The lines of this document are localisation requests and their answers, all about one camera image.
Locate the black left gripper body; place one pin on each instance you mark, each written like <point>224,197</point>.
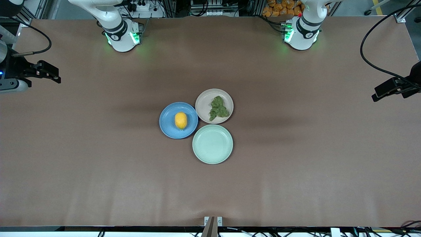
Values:
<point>415,76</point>

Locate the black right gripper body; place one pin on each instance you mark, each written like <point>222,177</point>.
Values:
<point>16,69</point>

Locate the yellow lemon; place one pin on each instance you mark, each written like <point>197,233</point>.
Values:
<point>181,120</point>

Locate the green lettuce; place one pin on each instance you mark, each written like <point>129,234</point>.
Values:
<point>218,108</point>

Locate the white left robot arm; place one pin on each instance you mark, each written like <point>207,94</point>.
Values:
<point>302,31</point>

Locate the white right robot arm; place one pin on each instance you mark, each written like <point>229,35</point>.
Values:
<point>120,31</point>

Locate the white power strip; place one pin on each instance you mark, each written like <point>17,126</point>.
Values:
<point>144,7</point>

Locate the blue plate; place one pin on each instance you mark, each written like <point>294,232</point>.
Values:
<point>168,126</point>

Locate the orange snack bag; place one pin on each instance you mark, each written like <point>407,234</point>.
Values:
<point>283,8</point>

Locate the beige plate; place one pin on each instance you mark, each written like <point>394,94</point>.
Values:
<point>204,105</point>

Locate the light green plate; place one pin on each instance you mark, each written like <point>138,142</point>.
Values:
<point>212,144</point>

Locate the aluminium frame post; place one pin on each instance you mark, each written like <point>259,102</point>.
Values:
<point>406,13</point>
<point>28,13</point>

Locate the metal table edge bracket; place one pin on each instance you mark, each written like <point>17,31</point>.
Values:
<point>212,225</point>

